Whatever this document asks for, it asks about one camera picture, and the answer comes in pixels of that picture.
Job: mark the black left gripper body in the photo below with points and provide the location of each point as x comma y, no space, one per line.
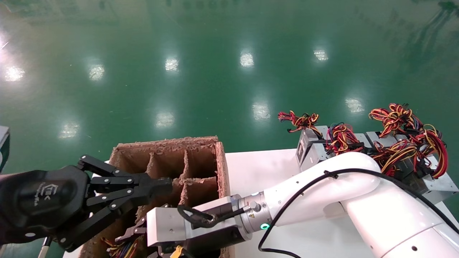
43,200

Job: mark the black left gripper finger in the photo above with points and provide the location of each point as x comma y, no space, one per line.
122,181
122,200

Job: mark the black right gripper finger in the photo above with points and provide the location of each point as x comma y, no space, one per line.
134,233

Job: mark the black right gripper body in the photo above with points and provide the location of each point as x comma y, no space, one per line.
215,236

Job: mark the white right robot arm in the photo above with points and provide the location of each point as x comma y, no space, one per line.
358,186

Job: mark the cardboard box with dividers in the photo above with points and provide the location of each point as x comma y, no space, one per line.
224,168

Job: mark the grey power supply black label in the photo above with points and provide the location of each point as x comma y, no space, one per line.
313,133

